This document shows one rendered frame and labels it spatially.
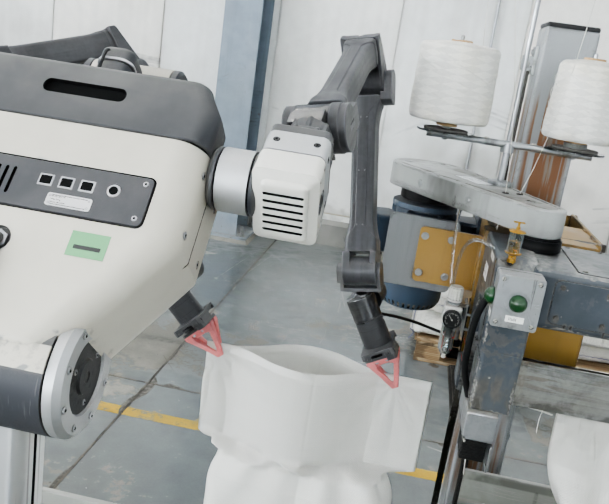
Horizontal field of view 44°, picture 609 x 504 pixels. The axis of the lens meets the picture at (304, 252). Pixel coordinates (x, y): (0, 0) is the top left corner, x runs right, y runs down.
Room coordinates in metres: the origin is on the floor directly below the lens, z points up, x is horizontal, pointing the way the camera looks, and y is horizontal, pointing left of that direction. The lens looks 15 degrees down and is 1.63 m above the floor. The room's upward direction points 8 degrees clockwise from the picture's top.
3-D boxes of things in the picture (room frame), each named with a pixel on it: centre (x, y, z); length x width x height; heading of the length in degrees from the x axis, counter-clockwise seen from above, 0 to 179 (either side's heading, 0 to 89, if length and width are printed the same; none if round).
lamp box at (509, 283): (1.19, -0.36, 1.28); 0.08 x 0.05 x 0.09; 83
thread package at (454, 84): (1.57, -0.25, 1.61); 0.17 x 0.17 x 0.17
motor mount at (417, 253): (1.63, -0.32, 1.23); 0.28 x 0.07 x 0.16; 83
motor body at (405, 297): (1.72, -0.26, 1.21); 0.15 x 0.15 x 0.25
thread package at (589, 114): (1.54, -0.51, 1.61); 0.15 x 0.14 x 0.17; 83
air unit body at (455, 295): (1.44, -0.32, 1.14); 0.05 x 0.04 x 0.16; 173
